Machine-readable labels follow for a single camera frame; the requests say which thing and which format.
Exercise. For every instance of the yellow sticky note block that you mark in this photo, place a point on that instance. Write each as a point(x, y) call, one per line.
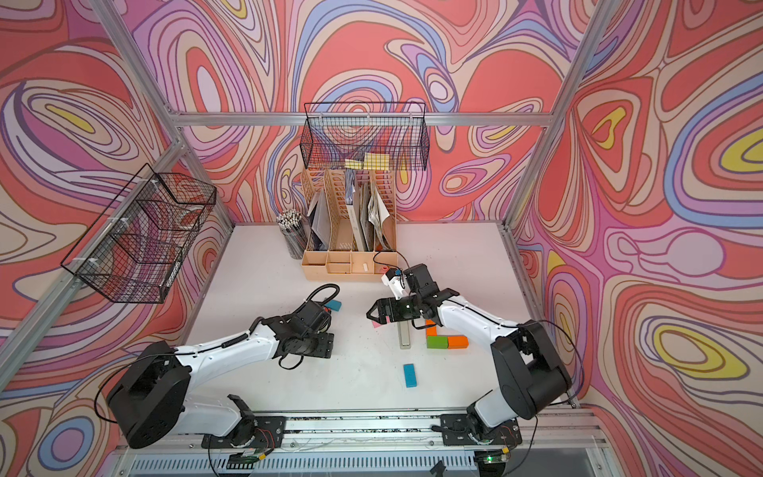
point(370, 161)

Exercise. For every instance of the left black wire basket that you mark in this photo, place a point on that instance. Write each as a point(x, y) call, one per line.
point(135, 249)

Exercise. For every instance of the back black wire basket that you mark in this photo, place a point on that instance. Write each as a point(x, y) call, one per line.
point(335, 132)

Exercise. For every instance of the dark green block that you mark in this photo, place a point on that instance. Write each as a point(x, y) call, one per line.
point(437, 342)

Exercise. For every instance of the orange block front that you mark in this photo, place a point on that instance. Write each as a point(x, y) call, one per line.
point(430, 328)

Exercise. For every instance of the metal base rail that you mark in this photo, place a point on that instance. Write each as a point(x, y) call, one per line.
point(335, 441)

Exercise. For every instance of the beige desk organizer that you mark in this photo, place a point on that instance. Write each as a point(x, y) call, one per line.
point(352, 221)

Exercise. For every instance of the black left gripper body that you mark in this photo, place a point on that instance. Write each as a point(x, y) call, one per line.
point(318, 345)

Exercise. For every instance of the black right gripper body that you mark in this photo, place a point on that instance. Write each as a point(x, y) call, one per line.
point(406, 308)

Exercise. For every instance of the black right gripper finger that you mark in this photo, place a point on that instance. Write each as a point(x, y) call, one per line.
point(383, 304)
point(377, 317)

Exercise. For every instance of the teal block front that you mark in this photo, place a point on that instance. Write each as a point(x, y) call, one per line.
point(410, 376)

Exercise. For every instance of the clear cup of pencils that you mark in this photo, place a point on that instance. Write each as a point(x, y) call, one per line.
point(294, 228)

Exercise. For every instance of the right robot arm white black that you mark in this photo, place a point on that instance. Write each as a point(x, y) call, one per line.
point(530, 373)

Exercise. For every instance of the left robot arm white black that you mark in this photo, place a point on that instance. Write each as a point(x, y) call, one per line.
point(155, 396)

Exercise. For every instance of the black white stapler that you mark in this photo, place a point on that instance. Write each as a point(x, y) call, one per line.
point(404, 330)

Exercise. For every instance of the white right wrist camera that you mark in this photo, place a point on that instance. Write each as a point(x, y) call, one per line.
point(396, 282)

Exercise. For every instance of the orange block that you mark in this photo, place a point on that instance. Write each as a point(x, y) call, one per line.
point(430, 328)
point(457, 342)

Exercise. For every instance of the teal block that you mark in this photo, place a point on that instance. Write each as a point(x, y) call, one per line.
point(410, 376)
point(334, 305)

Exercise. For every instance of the black wire basket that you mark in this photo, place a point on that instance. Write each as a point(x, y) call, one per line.
point(335, 132)
point(135, 249)

